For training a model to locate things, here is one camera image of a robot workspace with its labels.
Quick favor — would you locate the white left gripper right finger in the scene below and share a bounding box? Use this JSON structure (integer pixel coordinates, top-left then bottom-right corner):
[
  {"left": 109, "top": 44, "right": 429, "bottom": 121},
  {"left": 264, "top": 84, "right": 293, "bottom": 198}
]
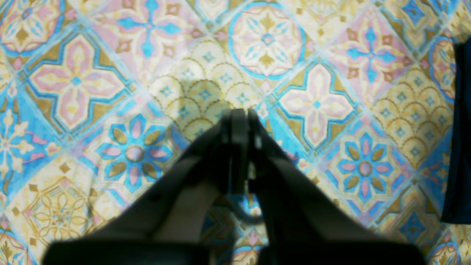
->
[{"left": 248, "top": 109, "right": 426, "bottom": 265}]

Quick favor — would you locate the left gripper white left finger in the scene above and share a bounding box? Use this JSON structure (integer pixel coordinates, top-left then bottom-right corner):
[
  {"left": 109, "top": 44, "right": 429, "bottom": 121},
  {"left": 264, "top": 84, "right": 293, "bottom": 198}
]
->
[{"left": 43, "top": 109, "right": 248, "bottom": 265}]

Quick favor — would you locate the blue long-sleeve T-shirt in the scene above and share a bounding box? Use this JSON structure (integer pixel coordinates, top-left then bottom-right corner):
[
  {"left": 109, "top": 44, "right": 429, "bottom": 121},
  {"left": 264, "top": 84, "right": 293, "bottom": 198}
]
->
[{"left": 441, "top": 39, "right": 471, "bottom": 225}]

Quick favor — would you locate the patterned tile tablecloth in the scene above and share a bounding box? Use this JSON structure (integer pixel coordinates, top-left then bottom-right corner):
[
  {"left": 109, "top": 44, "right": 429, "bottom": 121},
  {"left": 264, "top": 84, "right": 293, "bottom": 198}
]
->
[{"left": 0, "top": 0, "right": 470, "bottom": 265}]

